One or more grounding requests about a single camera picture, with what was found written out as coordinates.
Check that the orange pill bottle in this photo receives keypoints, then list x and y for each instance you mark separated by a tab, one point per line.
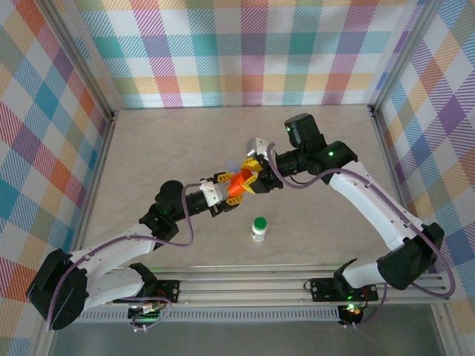
237	187

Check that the white bottle with green cap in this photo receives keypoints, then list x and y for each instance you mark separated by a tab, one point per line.
259	231

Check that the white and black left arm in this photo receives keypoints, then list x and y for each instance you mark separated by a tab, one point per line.
111	252

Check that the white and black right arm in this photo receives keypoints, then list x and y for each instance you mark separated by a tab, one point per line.
371	207

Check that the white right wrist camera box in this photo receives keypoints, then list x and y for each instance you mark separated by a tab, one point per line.
256	148

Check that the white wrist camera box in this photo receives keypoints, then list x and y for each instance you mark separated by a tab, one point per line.
211	193
256	148

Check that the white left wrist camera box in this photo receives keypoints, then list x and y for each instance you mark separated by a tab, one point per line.
211	193

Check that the aluminium side rail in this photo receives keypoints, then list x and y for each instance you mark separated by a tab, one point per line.
389	155
94	185

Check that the long aluminium base rail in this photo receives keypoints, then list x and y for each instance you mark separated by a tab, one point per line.
241	282

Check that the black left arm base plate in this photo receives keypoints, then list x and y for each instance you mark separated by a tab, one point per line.
167	289

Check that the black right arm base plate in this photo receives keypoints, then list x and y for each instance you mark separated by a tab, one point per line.
323	289

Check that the aluminium frame post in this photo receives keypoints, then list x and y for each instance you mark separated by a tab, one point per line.
81	63
404	52

